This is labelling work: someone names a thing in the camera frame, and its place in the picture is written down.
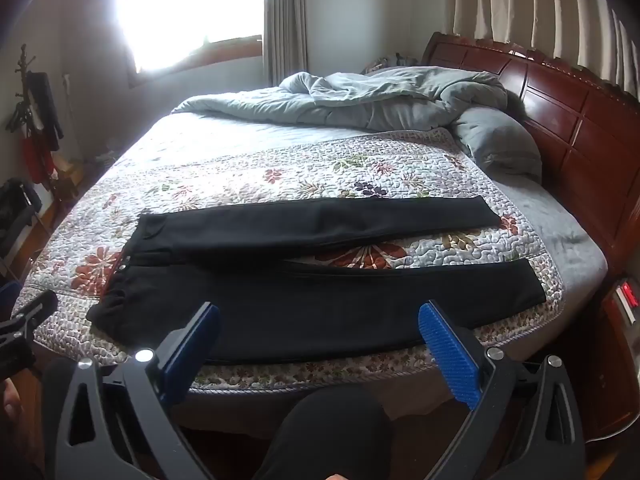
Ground floral quilted bedspread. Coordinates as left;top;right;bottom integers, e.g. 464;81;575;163
10;127;563;393

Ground dark wooden headboard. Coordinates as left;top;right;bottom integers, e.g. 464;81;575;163
422;31;640;281

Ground person's left hand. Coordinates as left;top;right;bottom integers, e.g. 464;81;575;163
0;379;23;432

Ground red device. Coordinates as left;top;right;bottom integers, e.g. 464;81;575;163
617;282;640;327

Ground black pants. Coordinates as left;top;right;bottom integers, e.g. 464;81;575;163
86;196;547;365

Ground person's black trouser leg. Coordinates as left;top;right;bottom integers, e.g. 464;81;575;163
250;387;394;480

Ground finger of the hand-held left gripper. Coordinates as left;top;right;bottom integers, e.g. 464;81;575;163
0;289;60;377

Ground grey pillow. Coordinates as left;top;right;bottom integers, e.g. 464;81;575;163
452;106;543;182

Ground wide beige pleated curtain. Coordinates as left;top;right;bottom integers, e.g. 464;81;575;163
445;0;640;106

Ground patterned cloth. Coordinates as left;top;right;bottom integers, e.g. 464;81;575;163
362;52;422;75

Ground wooden framed window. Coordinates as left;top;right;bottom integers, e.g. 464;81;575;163
112;0;266;86

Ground grey bed sheet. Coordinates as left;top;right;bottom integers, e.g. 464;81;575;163
107;110;608;357

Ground narrow beige window curtain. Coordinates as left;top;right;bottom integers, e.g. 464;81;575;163
262;0;309;88

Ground wooden nightstand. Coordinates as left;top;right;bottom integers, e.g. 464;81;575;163
592;275;640;443

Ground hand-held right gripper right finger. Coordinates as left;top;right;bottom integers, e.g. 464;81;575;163
418;301;587;480

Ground coat rack with clothes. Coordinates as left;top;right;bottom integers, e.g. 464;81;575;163
5;44;67;173

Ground grey duvet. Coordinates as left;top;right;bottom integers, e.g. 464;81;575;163
171;66;511;132

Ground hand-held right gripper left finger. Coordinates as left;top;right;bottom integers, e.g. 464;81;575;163
50;301;222;480

